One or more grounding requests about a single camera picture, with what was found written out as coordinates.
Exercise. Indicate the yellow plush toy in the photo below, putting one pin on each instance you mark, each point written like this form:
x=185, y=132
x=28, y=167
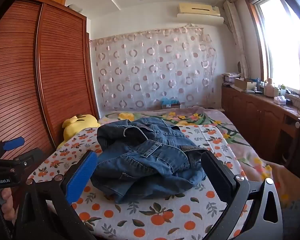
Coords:
x=82, y=122

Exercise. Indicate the white device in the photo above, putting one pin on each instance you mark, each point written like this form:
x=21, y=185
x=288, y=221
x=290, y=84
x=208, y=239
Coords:
x=280, y=100

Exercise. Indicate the green lid cup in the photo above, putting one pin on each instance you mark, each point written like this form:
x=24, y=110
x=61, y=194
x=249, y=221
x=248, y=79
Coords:
x=283, y=90

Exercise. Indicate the open cardboard box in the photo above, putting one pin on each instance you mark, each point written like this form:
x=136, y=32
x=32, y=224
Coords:
x=242, y=83

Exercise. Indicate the blue denim pants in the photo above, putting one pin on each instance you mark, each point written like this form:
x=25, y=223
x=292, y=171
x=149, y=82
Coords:
x=152, y=160

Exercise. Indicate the window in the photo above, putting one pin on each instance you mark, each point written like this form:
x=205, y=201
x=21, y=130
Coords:
x=285, y=42

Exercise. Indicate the orange fruit print bed sheet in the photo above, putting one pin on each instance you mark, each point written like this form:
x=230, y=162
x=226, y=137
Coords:
x=165, y=215

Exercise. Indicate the beige air conditioner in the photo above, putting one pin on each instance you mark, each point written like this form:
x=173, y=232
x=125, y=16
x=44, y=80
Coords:
x=197, y=9

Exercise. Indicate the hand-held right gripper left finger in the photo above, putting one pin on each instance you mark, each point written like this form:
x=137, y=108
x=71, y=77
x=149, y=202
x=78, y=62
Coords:
x=82, y=175

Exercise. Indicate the white air deflector shelf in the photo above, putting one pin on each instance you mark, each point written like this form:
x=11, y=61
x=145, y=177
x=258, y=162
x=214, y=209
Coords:
x=202, y=18

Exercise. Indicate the round grey container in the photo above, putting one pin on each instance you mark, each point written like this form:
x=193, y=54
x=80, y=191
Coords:
x=297, y=125

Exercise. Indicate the wooden slatted wardrobe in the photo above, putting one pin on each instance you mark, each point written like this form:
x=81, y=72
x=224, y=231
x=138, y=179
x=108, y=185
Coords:
x=52, y=67

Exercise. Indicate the person's left hand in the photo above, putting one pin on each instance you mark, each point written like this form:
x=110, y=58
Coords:
x=7, y=205

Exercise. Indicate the wooden cabinet counter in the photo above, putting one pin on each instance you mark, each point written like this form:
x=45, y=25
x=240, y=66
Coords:
x=252, y=112

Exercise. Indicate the beige thermos jug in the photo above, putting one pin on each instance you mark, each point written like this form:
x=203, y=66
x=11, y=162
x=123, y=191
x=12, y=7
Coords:
x=268, y=88

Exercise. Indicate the beige window curtain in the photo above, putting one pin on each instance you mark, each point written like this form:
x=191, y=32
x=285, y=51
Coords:
x=236, y=30

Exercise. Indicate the pink floral blanket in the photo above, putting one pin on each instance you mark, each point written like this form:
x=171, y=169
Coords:
x=215, y=115

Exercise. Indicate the sheer circle pattern curtain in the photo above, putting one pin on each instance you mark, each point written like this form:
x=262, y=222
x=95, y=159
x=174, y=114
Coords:
x=152, y=67

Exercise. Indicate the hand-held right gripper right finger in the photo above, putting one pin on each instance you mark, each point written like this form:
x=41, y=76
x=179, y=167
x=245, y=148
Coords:
x=215, y=177

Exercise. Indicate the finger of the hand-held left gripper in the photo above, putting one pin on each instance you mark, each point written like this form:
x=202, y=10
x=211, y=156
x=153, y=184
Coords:
x=32, y=157
x=13, y=143

